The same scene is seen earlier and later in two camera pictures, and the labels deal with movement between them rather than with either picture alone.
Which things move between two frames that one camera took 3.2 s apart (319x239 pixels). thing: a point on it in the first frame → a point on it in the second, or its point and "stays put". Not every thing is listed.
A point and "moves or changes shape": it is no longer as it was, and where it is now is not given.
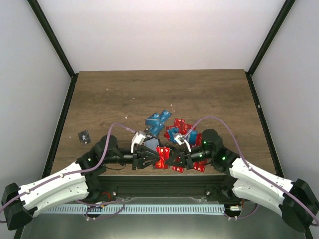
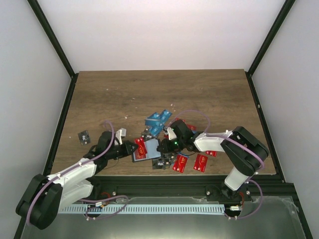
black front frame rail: x=164 y=185 stays put
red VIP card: x=163 y=163 moves or changes shape
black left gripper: x=138 y=161 → x=128 y=150
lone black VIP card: x=84 y=138 stays put
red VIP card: x=200 y=166 stays put
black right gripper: x=182 y=163 → x=167 y=148
